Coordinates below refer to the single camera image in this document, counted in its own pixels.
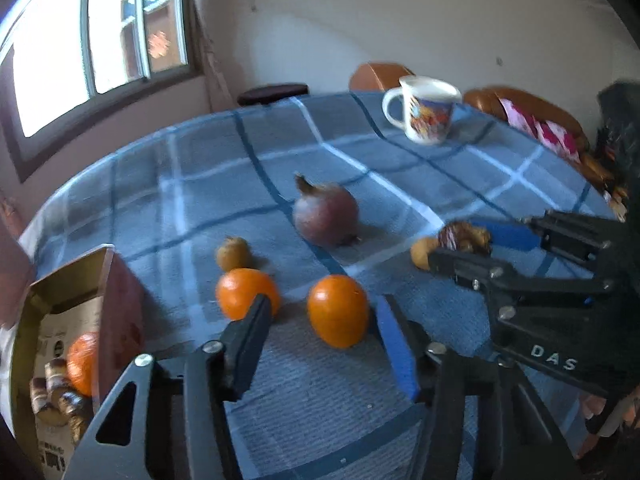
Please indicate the narrow pink curtain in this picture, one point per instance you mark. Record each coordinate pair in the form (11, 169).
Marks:
(210, 60)

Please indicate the person's right hand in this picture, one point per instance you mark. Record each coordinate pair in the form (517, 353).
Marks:
(594, 405)

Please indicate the pink floral pillow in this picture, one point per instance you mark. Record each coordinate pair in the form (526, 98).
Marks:
(545, 132)

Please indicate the white printed mug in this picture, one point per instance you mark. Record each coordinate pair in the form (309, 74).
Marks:
(425, 120)

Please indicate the small yellow fruit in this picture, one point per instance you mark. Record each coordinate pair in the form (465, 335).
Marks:
(422, 252)

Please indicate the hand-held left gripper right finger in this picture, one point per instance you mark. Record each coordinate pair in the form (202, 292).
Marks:
(397, 350)

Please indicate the red window decoration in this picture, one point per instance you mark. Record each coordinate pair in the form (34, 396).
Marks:
(160, 45)

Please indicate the brown leather sofa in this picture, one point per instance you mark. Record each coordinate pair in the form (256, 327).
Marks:
(490, 100)

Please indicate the pink metal tin box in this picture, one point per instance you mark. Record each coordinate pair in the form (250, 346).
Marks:
(125, 305)

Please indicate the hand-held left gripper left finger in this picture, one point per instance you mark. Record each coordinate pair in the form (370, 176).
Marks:
(247, 350)

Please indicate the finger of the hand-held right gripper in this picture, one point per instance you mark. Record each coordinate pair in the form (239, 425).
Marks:
(465, 267)
(510, 235)

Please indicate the dark round stool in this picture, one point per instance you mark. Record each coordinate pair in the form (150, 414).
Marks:
(272, 92)

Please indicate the brown leather armchair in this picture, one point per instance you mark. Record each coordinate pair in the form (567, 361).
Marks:
(375, 77)

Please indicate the orange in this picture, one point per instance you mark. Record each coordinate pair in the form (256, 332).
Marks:
(82, 362)
(337, 312)
(240, 290)

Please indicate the sliding glass window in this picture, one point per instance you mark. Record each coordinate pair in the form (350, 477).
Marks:
(50, 60)

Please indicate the blue plaid tablecloth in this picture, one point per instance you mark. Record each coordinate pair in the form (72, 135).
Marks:
(200, 195)

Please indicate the brown round fruit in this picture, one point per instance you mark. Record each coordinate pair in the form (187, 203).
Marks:
(232, 255)

